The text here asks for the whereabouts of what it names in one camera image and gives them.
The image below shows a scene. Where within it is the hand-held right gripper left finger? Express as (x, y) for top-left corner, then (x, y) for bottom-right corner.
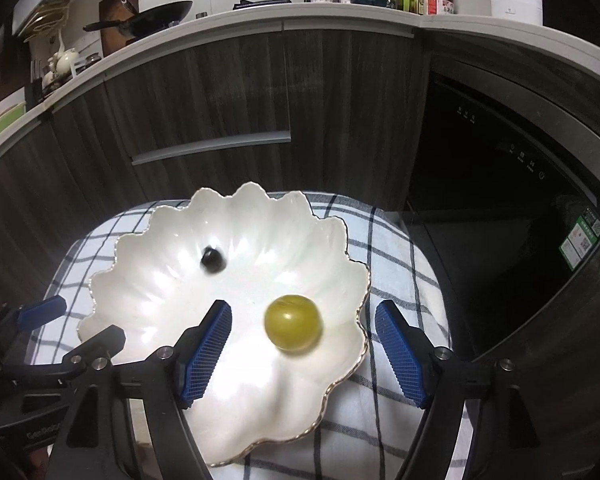
(47, 300), (233, 480)

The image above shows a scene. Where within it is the grey drawer handle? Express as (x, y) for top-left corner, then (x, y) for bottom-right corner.
(131, 130), (292, 167)

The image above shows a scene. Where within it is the dark grape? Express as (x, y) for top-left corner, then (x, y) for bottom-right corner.
(200, 245), (227, 276)

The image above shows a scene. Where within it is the white teapot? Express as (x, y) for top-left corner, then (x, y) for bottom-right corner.
(45, 35), (81, 78)

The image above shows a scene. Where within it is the black stove grate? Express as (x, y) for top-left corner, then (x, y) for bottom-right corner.
(232, 0), (293, 11)

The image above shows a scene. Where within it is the green white sticker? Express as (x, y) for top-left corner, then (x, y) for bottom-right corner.
(560, 207), (600, 271)

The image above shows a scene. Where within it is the dark wood kitchen cabinet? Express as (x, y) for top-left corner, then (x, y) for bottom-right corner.
(0, 25), (431, 311)

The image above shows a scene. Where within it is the black wok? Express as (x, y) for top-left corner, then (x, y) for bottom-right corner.
(82, 0), (193, 41)

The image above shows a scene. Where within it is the black dishwasher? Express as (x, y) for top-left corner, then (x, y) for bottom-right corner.
(405, 55), (600, 361)

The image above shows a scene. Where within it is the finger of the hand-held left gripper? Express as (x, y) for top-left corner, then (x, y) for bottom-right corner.
(10, 325), (126, 406)
(0, 296), (67, 356)

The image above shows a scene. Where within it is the wooden cutting board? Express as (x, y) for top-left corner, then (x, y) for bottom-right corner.
(98, 0), (140, 58)

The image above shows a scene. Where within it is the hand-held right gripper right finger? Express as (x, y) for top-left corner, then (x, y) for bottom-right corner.
(374, 301), (547, 480)

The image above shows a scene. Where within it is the green tray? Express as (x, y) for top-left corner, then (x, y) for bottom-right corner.
(0, 100), (28, 146)

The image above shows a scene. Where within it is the white scalloped bowl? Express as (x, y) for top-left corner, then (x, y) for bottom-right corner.
(76, 181), (372, 468)

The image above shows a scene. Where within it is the checked white cloth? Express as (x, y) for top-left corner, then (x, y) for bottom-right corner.
(42, 190), (473, 480)

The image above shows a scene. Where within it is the green round fruit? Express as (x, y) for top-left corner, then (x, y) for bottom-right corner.
(263, 294), (325, 358)

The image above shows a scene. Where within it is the white rice cooker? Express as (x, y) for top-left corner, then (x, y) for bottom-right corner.
(490, 0), (543, 26)

